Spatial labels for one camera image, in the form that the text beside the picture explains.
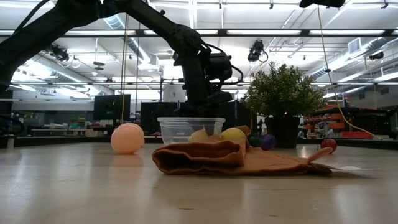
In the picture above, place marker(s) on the shelf with red bins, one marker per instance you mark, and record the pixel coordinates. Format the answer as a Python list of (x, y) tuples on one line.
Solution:
[(342, 124)]

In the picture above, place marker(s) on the white cloth tag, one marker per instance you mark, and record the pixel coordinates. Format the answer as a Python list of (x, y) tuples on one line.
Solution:
[(351, 168)]

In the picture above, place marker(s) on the black overhead camera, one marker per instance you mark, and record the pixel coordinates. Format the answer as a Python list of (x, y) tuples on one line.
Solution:
[(256, 49)]

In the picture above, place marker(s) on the purple toy eggplant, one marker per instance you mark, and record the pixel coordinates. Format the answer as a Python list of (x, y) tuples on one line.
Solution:
[(267, 140)]

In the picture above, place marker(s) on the black monitor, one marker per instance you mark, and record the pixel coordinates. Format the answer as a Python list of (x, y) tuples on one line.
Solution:
[(112, 107)]

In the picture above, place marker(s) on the black overhead crossbar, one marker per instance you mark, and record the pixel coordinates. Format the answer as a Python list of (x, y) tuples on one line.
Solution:
[(280, 32)]

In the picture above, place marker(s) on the yellow toy banana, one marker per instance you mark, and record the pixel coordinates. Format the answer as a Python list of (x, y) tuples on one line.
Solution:
[(199, 136)]

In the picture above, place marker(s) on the toy peach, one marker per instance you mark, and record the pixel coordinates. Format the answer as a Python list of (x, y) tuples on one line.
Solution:
[(127, 138)]

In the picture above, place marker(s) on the black hanging lamp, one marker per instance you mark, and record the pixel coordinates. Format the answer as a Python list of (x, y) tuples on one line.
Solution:
[(376, 56)]

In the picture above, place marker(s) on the clear plastic tupperware container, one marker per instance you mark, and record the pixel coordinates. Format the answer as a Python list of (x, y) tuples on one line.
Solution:
[(174, 130)]

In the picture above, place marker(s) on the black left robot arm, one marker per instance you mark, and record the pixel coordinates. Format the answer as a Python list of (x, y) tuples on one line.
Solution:
[(46, 28)]

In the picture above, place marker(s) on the yellow toy lemon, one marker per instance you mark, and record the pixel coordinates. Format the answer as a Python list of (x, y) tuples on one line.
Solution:
[(233, 133)]

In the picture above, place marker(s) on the brown folded cloth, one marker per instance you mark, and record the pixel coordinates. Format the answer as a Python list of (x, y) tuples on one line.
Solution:
[(217, 158)]

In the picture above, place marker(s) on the black partition panels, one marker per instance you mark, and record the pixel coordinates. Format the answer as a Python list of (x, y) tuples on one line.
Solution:
[(155, 115)]

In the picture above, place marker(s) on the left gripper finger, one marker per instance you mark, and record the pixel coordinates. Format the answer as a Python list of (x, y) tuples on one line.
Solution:
[(214, 127), (196, 124)]

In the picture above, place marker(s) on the red apple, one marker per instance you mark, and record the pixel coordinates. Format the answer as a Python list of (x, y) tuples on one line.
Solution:
[(329, 144)]

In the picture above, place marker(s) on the green potted plant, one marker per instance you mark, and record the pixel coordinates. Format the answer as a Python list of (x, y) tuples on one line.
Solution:
[(283, 93)]

